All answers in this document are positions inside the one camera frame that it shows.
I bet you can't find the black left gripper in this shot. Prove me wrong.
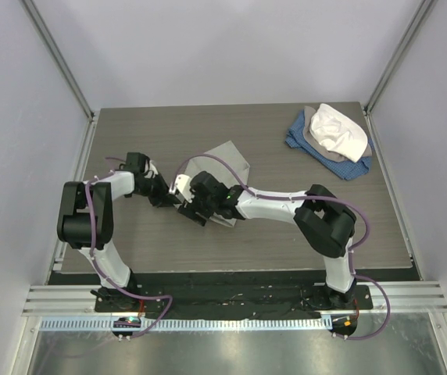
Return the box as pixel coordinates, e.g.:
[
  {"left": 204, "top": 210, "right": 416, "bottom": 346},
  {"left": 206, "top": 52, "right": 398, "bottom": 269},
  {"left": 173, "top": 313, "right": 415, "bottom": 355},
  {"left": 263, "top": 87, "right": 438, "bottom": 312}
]
[{"left": 134, "top": 173, "right": 181, "bottom": 209}]

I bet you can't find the grey cloth napkin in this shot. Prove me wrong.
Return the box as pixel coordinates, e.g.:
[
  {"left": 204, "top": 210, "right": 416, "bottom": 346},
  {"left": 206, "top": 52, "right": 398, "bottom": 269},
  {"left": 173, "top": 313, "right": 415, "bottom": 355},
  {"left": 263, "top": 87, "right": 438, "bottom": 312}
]
[{"left": 180, "top": 139, "right": 252, "bottom": 228}]

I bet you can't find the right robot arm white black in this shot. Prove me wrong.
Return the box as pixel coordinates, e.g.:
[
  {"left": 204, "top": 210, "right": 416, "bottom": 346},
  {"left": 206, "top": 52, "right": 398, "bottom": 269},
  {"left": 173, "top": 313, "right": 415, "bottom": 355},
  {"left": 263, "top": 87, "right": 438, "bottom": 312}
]
[{"left": 170, "top": 171, "right": 356, "bottom": 309}]

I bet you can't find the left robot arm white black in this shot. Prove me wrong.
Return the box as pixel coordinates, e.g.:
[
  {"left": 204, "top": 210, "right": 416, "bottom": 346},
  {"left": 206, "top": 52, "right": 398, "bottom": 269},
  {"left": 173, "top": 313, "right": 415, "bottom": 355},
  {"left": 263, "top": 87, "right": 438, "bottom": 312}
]
[{"left": 56, "top": 152, "right": 180, "bottom": 312}]

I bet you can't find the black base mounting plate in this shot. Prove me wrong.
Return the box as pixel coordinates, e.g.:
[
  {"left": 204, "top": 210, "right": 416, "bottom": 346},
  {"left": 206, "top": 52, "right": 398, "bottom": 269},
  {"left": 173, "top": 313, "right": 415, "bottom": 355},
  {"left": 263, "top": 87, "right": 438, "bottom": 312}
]
[{"left": 92, "top": 270, "right": 374, "bottom": 320}]

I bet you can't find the beige grey cloth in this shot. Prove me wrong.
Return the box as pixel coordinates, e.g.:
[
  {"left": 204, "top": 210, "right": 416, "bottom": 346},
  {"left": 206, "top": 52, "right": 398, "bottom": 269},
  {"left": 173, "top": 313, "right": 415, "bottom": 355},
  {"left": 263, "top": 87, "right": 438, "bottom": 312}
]
[{"left": 302, "top": 105, "right": 373, "bottom": 162}]

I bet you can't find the white cloth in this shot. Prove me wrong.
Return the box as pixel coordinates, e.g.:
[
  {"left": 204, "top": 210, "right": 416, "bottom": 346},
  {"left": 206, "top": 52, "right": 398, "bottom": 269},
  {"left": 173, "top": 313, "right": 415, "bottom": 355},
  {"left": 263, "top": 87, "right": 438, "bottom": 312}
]
[{"left": 309, "top": 103, "right": 369, "bottom": 163}]

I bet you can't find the blue checked cloth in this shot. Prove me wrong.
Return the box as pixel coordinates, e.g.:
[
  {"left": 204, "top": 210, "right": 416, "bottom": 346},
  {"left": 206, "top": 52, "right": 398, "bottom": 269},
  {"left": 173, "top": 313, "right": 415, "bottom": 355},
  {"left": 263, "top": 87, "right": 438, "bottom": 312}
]
[{"left": 285, "top": 111, "right": 372, "bottom": 180}]

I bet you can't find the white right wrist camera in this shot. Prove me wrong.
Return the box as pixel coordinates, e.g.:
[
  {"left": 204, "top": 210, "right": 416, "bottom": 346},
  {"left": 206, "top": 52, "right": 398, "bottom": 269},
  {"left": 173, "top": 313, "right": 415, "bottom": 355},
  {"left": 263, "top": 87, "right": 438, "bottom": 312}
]
[{"left": 169, "top": 174, "right": 194, "bottom": 203}]

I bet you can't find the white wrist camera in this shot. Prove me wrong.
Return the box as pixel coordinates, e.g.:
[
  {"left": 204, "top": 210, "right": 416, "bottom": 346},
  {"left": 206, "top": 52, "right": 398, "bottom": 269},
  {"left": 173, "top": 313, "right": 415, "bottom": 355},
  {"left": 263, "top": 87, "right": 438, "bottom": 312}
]
[
  {"left": 169, "top": 174, "right": 194, "bottom": 203},
  {"left": 144, "top": 160, "right": 159, "bottom": 178}
]

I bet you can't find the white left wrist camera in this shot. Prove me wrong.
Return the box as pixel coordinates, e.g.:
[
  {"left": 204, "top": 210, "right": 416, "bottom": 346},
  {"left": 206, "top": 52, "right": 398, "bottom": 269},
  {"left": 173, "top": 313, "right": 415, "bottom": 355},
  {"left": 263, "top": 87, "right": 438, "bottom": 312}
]
[{"left": 144, "top": 160, "right": 159, "bottom": 178}]

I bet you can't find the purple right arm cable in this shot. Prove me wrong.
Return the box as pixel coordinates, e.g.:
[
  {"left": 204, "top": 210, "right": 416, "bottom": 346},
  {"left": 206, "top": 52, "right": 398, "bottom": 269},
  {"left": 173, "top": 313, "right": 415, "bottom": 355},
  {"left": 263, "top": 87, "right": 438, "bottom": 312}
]
[{"left": 173, "top": 154, "right": 392, "bottom": 340}]

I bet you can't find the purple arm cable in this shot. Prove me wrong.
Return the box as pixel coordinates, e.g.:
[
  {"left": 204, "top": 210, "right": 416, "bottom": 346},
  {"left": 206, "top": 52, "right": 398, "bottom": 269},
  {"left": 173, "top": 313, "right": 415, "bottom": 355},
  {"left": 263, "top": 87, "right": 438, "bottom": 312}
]
[
  {"left": 173, "top": 154, "right": 392, "bottom": 340},
  {"left": 84, "top": 155, "right": 174, "bottom": 340}
]

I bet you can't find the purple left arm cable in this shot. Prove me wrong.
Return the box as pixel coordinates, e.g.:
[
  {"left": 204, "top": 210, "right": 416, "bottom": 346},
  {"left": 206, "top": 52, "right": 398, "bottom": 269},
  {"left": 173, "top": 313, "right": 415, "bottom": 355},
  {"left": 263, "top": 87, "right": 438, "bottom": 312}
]
[{"left": 84, "top": 155, "right": 174, "bottom": 340}]

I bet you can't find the white slotted cable duct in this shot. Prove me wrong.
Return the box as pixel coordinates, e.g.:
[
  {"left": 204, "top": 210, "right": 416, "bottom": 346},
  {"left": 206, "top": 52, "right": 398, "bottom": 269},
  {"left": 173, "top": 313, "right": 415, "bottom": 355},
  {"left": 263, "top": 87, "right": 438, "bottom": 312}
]
[{"left": 39, "top": 316, "right": 332, "bottom": 332}]

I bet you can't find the left aluminium frame post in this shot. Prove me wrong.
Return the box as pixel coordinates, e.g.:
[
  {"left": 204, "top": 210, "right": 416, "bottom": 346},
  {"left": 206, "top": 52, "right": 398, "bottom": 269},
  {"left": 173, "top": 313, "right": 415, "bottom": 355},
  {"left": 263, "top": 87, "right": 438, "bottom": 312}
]
[{"left": 20, "top": 0, "right": 94, "bottom": 121}]

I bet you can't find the aluminium frame post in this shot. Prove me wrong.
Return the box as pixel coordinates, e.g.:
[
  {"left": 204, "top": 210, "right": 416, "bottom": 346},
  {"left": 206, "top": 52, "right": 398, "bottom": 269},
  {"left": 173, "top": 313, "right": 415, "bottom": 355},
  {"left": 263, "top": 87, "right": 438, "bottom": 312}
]
[
  {"left": 20, "top": 0, "right": 94, "bottom": 121},
  {"left": 363, "top": 0, "right": 437, "bottom": 115}
]

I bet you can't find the front aluminium frame rail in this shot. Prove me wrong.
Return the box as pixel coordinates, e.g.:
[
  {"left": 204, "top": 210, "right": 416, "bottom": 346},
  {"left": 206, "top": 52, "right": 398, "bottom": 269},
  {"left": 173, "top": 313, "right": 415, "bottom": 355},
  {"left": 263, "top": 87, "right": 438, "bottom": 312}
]
[{"left": 22, "top": 281, "right": 447, "bottom": 316}]

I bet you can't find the right aluminium frame post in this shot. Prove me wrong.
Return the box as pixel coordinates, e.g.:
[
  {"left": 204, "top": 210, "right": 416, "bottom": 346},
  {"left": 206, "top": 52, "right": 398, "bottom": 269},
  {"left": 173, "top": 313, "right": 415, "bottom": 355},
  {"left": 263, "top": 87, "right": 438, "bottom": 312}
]
[{"left": 363, "top": 0, "right": 437, "bottom": 115}]

